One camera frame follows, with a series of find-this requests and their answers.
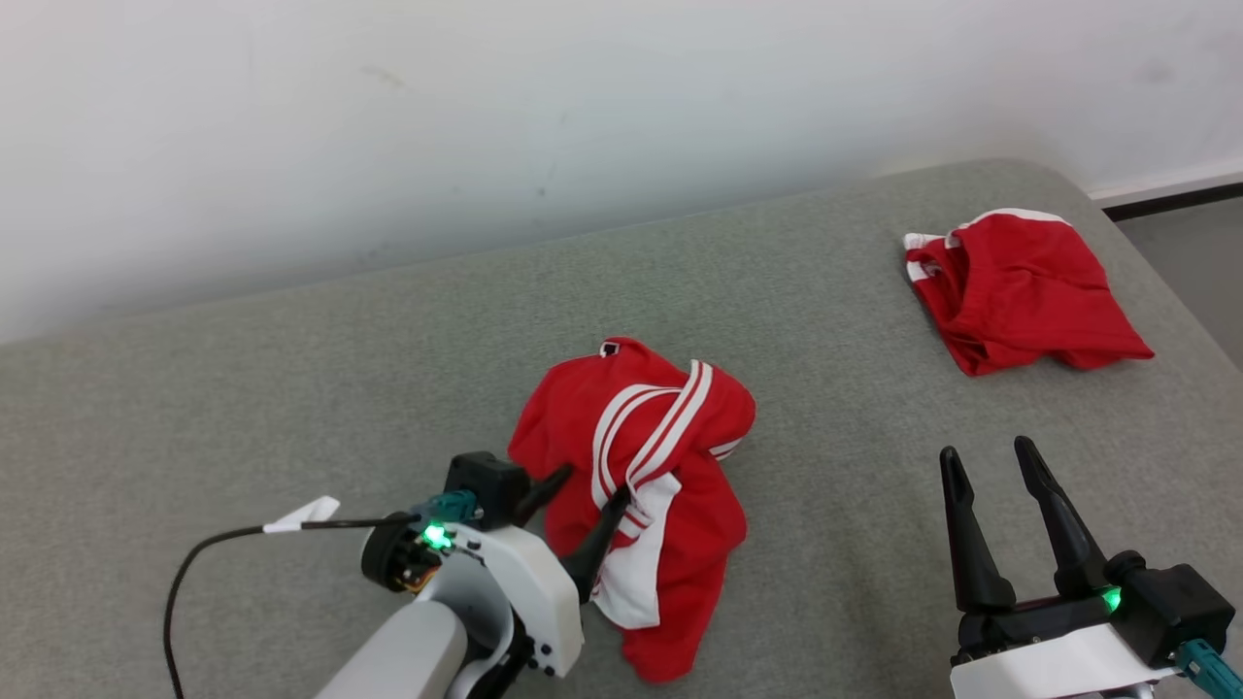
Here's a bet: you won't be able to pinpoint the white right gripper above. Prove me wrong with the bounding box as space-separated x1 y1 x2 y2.
938 435 1181 699

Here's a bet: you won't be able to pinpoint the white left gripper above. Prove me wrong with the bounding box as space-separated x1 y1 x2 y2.
449 464 633 679

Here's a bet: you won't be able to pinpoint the red white basketball jersey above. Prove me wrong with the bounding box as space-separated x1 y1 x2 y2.
507 335 758 683

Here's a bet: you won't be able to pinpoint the red shorts with white hem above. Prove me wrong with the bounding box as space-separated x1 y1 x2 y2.
901 207 1157 378

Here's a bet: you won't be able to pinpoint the white cable label tag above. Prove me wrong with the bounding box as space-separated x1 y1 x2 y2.
262 496 341 535

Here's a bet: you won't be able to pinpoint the white and black wall baseboard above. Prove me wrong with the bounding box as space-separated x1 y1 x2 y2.
1088 160 1243 219

